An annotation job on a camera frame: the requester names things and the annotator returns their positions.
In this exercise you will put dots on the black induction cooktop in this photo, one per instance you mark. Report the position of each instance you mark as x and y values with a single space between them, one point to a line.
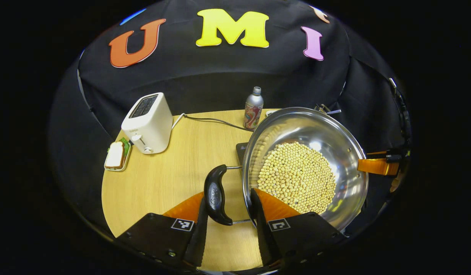
241 151

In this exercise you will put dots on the white toaster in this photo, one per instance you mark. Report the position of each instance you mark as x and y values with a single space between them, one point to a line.
151 126

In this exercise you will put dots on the pile of yellow soybeans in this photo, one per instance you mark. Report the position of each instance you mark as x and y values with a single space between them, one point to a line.
296 175

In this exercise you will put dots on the silver drink bottle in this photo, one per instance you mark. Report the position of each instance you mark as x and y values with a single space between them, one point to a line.
254 110

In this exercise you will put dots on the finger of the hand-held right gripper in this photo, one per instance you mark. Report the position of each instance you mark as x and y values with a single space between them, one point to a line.
377 152
377 166

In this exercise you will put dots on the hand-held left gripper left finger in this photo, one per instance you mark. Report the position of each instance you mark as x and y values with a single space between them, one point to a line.
199 236

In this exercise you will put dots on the small rectangular plate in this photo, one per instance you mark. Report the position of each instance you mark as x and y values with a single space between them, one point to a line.
125 162

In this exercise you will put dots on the sandwich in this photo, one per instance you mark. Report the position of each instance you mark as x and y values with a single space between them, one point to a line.
115 154

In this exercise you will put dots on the black backdrop cloth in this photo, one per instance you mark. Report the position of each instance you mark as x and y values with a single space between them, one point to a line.
220 76

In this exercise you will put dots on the white divided snack tray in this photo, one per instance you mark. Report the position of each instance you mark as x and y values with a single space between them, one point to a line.
270 112

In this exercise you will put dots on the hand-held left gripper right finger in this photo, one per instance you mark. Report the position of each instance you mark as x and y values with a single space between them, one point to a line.
264 236

